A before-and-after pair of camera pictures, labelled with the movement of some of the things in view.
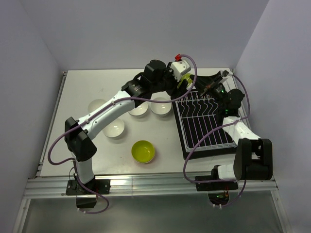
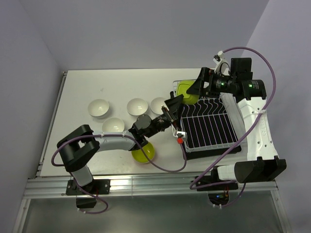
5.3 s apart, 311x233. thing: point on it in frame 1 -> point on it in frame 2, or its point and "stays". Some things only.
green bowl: [143, 151] stays
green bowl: [187, 77] -> [182, 87]
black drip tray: [199, 123] stays
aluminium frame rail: [55, 187] stays
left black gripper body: [170, 85] -> [160, 123]
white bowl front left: [114, 129] stays
